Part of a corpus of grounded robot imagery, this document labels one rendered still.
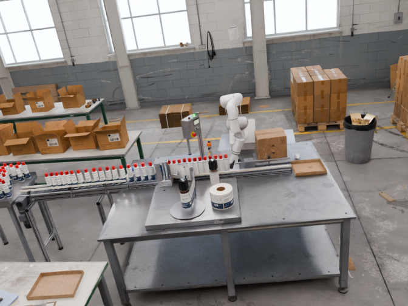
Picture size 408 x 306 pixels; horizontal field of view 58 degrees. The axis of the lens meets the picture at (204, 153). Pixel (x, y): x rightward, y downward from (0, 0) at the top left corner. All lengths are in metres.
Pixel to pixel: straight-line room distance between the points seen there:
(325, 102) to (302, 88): 0.49
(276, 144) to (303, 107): 2.88
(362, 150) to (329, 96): 1.48
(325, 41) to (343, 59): 0.59
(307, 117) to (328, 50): 2.46
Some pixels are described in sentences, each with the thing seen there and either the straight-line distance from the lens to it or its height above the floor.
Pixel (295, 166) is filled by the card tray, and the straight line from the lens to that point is 3.88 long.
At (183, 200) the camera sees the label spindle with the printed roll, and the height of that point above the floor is 1.01.
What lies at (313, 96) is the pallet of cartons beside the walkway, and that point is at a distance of 6.73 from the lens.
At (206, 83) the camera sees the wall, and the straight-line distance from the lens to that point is 8.95.
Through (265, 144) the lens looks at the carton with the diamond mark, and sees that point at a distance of 3.87.
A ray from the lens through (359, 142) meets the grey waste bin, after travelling 5.59.
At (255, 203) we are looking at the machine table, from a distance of 3.32.
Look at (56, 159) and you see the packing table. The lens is 5.29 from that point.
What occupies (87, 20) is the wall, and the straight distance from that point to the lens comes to 9.44.
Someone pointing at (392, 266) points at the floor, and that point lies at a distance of 4.06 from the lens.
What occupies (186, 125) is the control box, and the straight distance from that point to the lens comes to 3.54.
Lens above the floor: 2.65
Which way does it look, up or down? 25 degrees down
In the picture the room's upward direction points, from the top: 8 degrees counter-clockwise
